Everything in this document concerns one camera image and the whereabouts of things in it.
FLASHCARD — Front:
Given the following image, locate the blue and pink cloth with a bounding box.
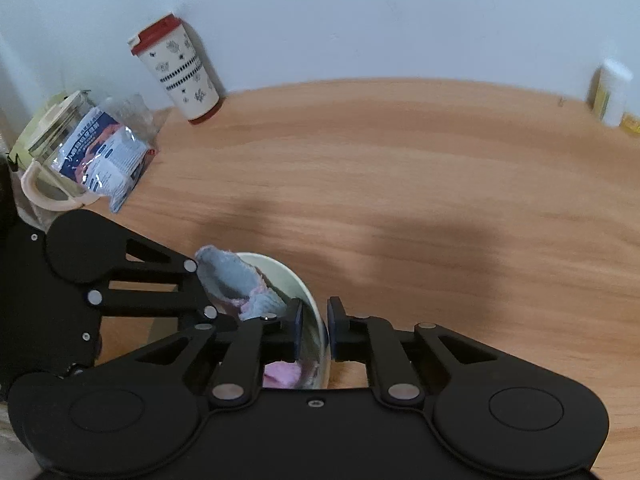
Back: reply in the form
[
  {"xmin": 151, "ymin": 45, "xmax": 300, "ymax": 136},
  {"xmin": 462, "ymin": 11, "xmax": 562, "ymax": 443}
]
[{"xmin": 194, "ymin": 246, "xmax": 321, "ymax": 391}]

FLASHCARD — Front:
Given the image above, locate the clear drinking glass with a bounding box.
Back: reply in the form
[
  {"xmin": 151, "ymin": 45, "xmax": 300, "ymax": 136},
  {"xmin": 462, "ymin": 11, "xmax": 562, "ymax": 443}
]
[{"xmin": 107, "ymin": 92, "xmax": 157, "ymax": 136}]

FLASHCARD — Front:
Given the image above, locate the small white bottle yellow label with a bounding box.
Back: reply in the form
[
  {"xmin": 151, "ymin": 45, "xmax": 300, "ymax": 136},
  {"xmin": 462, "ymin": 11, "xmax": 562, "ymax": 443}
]
[{"xmin": 592, "ymin": 58, "xmax": 634, "ymax": 126}]

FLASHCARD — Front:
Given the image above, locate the blue and white snack packet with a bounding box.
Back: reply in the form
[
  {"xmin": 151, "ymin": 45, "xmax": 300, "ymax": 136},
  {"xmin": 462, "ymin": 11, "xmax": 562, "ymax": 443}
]
[{"xmin": 52, "ymin": 105, "xmax": 159, "ymax": 214}]

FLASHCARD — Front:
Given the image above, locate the white tumbler with red lid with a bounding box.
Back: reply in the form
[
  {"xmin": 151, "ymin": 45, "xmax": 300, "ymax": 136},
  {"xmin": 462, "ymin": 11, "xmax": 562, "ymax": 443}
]
[{"xmin": 127, "ymin": 16, "xmax": 224, "ymax": 126}]

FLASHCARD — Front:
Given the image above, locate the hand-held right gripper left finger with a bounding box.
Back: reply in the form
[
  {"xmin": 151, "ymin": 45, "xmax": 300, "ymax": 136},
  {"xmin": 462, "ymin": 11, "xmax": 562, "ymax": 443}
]
[{"xmin": 112, "ymin": 298, "xmax": 307, "ymax": 407}]

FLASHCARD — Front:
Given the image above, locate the glass pitcher with cream handle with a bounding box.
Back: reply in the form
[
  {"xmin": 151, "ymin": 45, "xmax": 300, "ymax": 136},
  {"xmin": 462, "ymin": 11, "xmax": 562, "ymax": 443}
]
[{"xmin": 10, "ymin": 90, "xmax": 117, "ymax": 213}]

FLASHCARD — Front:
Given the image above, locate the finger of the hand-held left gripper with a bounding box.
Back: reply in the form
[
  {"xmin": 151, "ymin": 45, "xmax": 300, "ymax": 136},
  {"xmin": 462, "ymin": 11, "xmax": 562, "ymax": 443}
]
[{"xmin": 87, "ymin": 232, "xmax": 241, "ymax": 333}]

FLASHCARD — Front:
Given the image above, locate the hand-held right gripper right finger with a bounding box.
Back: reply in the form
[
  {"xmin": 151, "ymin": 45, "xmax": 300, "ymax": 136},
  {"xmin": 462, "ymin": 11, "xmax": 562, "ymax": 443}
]
[{"xmin": 326, "ymin": 296, "xmax": 506, "ymax": 407}]

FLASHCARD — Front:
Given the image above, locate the pale yellow bowl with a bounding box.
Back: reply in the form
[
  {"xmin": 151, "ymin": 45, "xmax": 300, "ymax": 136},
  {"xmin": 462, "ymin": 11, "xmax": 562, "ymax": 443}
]
[{"xmin": 150, "ymin": 252, "xmax": 332, "ymax": 391}]

